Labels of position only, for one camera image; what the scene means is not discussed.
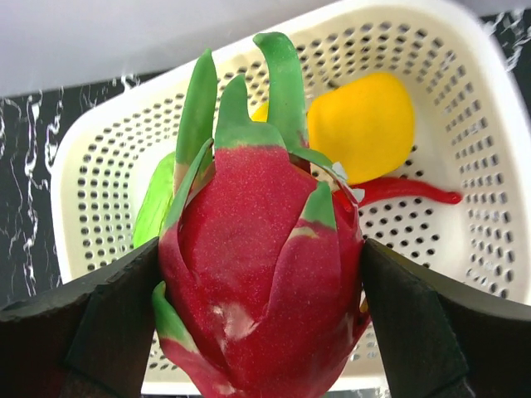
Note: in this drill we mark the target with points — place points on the white round-hole basket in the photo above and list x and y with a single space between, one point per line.
472 136

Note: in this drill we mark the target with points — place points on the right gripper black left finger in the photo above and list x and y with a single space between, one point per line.
90 337

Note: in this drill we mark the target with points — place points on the yellow fake banana bunch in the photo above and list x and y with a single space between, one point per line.
261 114

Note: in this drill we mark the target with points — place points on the fake orange fruit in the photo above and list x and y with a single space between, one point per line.
367 125

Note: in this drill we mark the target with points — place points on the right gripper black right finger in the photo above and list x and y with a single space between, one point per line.
441 338

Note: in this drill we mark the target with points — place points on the red fake chili pepper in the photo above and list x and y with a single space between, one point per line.
384 188

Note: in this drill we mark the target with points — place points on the green fake vegetable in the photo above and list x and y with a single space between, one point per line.
157 200

